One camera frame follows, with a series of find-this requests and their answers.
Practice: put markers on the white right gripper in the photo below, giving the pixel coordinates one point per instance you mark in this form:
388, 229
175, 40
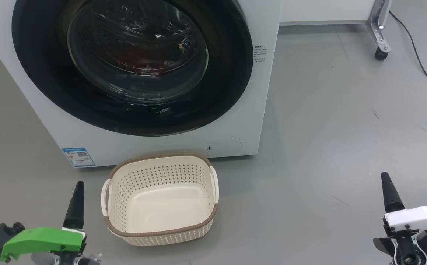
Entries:
416, 217

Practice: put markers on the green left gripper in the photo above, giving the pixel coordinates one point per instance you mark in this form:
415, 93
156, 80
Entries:
44, 239

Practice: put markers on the red garment white trim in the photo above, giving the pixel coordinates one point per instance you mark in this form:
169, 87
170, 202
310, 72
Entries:
139, 60

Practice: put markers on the cream perforated basket brown rim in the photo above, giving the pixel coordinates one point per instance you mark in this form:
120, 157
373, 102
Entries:
161, 206

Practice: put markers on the white front-load washing machine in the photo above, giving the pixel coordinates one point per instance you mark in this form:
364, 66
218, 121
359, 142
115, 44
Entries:
235, 147

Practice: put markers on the blue energy label sticker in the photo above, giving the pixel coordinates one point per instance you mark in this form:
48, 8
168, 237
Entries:
79, 157

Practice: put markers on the black caster wheel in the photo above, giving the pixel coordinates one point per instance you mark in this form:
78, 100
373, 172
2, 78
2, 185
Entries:
381, 54

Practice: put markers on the metal stand leg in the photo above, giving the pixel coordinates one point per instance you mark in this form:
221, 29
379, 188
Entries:
379, 36

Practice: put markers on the oval white filter cover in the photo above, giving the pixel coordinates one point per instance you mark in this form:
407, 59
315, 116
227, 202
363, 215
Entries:
226, 145

